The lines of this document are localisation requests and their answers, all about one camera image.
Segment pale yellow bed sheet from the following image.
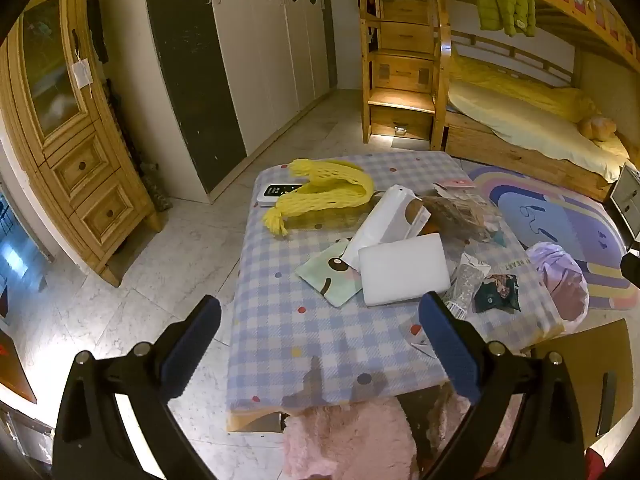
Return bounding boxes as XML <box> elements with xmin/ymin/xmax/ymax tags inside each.
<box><xmin>446</xmin><ymin>80</ymin><xmax>632</xmax><ymax>183</ymax></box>

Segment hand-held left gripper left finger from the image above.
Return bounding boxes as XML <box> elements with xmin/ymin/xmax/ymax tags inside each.
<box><xmin>52</xmin><ymin>295</ymin><xmax>223</xmax><ymax>480</ymax></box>

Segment white foam block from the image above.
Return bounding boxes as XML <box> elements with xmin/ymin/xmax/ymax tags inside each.
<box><xmin>358</xmin><ymin>233</ymin><xmax>451</xmax><ymax>307</ymax></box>

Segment clear plastic bag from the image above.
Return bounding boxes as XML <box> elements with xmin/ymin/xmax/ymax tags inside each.
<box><xmin>422</xmin><ymin>194</ymin><xmax>502</xmax><ymax>244</ymax></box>

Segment wooden bunk bed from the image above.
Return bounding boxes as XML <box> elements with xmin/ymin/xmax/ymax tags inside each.
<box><xmin>430</xmin><ymin>0</ymin><xmax>640</xmax><ymax>204</ymax></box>

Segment wooden cabinet with glass door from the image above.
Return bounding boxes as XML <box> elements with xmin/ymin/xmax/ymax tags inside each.
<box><xmin>0</xmin><ymin>0</ymin><xmax>166</xmax><ymax>288</ymax></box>

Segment black hanging bag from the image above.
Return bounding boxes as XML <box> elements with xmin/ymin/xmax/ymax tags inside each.
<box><xmin>86</xmin><ymin>0</ymin><xmax>109</xmax><ymax>64</ymax></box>

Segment pastel rainbow rug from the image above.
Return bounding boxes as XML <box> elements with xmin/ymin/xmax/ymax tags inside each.
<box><xmin>467</xmin><ymin>164</ymin><xmax>640</xmax><ymax>312</ymax></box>

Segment lavender trash bag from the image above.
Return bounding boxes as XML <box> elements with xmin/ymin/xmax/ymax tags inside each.
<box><xmin>526</xmin><ymin>241</ymin><xmax>591</xmax><ymax>323</ymax></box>

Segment white storage box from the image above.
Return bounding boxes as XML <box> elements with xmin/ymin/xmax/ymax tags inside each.
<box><xmin>609</xmin><ymin>162</ymin><xmax>640</xmax><ymax>242</ymax></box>

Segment cardboard box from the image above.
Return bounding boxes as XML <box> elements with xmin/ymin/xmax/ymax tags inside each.
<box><xmin>529</xmin><ymin>317</ymin><xmax>636</xmax><ymax>462</ymax></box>

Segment white foam sheet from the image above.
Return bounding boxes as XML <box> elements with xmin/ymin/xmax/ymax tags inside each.
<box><xmin>342</xmin><ymin>185</ymin><xmax>432</xmax><ymax>272</ymax></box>

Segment wooden stair drawer unit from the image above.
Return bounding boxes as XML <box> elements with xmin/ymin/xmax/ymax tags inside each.
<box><xmin>359</xmin><ymin>0</ymin><xmax>451</xmax><ymax>152</ymax></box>

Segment white electronic device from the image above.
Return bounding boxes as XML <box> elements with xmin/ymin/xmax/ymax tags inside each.
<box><xmin>256</xmin><ymin>182</ymin><xmax>304</xmax><ymax>209</ymax></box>

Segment wooden low table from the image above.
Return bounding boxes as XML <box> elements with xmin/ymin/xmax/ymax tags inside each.
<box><xmin>226</xmin><ymin>406</ymin><xmax>301</xmax><ymax>434</ymax></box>

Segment yellow quilt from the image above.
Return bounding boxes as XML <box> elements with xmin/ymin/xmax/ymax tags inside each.
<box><xmin>450</xmin><ymin>52</ymin><xmax>601</xmax><ymax>123</ymax></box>

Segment checkered tablecloth table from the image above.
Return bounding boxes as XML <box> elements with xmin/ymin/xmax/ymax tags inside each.
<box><xmin>226</xmin><ymin>152</ymin><xmax>567</xmax><ymax>415</ymax></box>

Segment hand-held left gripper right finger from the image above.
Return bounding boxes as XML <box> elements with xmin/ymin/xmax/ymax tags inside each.
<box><xmin>417</xmin><ymin>290</ymin><xmax>586</xmax><ymax>480</ymax></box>

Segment white paper tag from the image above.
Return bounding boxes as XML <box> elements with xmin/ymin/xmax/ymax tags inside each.
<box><xmin>70</xmin><ymin>57</ymin><xmax>96</xmax><ymax>88</ymax></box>

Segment clear plastic wrapper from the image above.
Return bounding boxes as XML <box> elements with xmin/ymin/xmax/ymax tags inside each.
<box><xmin>442</xmin><ymin>252</ymin><xmax>492</xmax><ymax>319</ymax></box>

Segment green cartoon packet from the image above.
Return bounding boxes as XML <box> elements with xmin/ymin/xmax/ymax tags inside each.
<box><xmin>294</xmin><ymin>238</ymin><xmax>364</xmax><ymax>306</ymax></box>

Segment yellow foam net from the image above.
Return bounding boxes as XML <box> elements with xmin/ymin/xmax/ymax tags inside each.
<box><xmin>262</xmin><ymin>158</ymin><xmax>376</xmax><ymax>237</ymax></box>

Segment tan plush toy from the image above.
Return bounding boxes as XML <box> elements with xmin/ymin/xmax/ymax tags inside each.
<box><xmin>579</xmin><ymin>116</ymin><xmax>617</xmax><ymax>141</ymax></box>

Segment small white wrapper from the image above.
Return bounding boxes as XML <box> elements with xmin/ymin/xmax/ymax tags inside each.
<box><xmin>409</xmin><ymin>326</ymin><xmax>442</xmax><ymax>359</ymax></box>

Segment white wardrobe with round holes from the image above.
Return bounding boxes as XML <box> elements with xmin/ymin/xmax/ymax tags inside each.
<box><xmin>142</xmin><ymin>0</ymin><xmax>338</xmax><ymax>203</ymax></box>

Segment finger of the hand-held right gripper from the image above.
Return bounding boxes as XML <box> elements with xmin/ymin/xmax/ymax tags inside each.
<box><xmin>620</xmin><ymin>242</ymin><xmax>640</xmax><ymax>288</ymax></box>

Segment dark green snack packet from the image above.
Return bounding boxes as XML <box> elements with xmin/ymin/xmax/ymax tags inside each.
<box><xmin>473</xmin><ymin>274</ymin><xmax>521</xmax><ymax>314</ymax></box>

